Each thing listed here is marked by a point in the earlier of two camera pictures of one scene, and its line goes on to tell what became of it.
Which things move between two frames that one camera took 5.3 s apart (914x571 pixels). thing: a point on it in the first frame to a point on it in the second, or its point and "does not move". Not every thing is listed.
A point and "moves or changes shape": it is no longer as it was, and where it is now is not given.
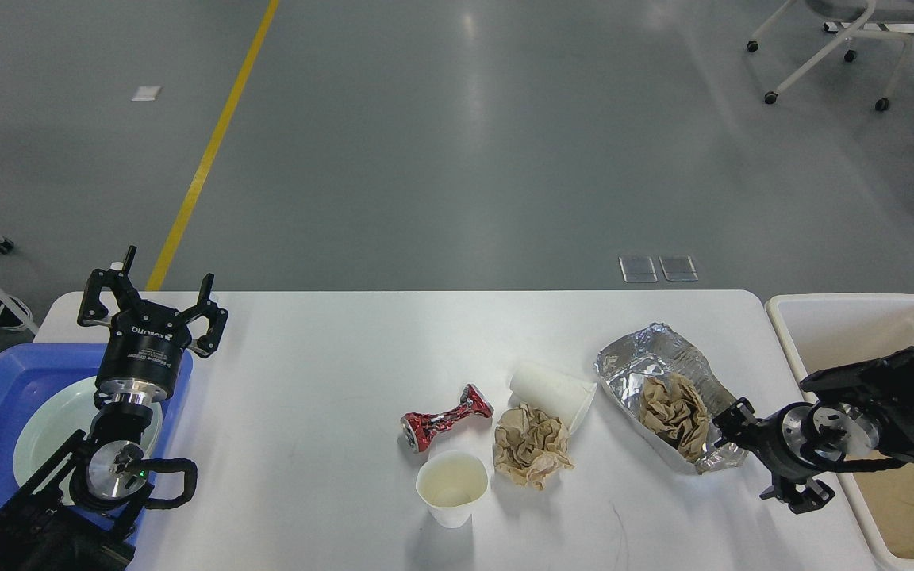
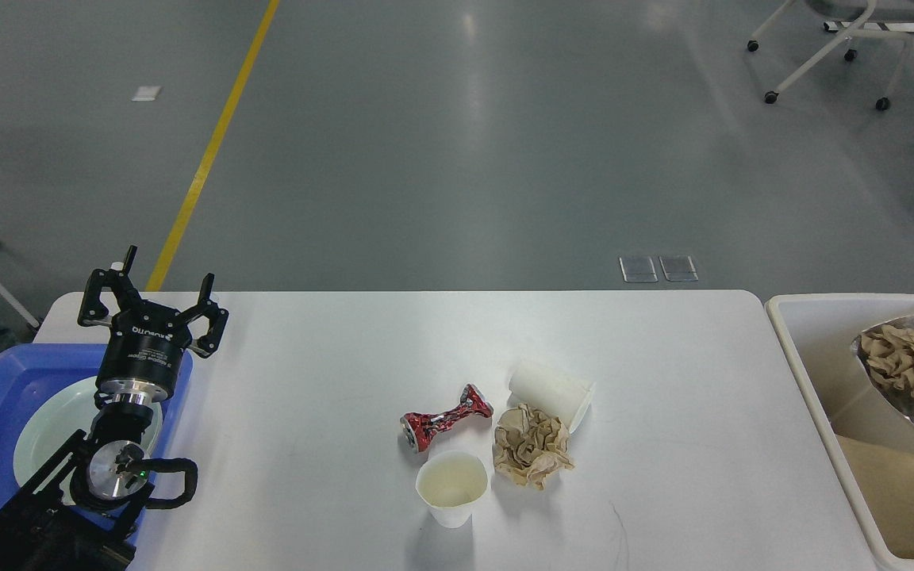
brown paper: (673, 408) moves or changes shape
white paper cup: (449, 481) does not move
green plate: (54, 417) does not move
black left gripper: (143, 352) does not move
